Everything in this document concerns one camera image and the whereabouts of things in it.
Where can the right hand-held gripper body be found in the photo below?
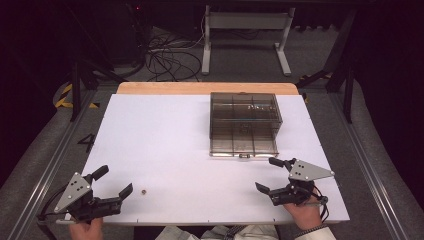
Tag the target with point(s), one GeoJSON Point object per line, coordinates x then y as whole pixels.
{"type": "Point", "coordinates": [305, 171]}

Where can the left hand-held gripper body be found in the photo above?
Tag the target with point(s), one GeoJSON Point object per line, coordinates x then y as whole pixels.
{"type": "Point", "coordinates": [81, 200]}

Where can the clear grey drawer box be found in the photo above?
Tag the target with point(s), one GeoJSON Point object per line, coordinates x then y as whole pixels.
{"type": "Point", "coordinates": [245, 123]}

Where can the person's left hand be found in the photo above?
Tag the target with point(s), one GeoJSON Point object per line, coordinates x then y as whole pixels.
{"type": "Point", "coordinates": [86, 231]}

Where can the yellow black hazard tape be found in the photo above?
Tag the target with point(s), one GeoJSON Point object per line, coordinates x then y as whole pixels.
{"type": "Point", "coordinates": [63, 98]}

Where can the person's light sleeve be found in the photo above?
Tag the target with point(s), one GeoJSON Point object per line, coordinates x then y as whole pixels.
{"type": "Point", "coordinates": [316, 233]}

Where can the white table sheet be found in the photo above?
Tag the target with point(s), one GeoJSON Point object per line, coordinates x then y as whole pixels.
{"type": "Point", "coordinates": [160, 143]}

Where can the black metal stand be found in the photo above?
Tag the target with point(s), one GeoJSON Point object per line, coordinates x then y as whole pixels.
{"type": "Point", "coordinates": [76, 90]}
{"type": "Point", "coordinates": [343, 73]}

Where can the person's right hand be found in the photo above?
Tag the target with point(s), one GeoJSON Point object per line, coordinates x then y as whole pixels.
{"type": "Point", "coordinates": [305, 215]}

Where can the white metal stand frame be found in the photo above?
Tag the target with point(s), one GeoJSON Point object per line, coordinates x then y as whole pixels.
{"type": "Point", "coordinates": [246, 20]}

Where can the aluminium floor rail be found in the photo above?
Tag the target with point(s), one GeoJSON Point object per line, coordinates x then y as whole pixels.
{"type": "Point", "coordinates": [370, 166]}
{"type": "Point", "coordinates": [50, 170]}

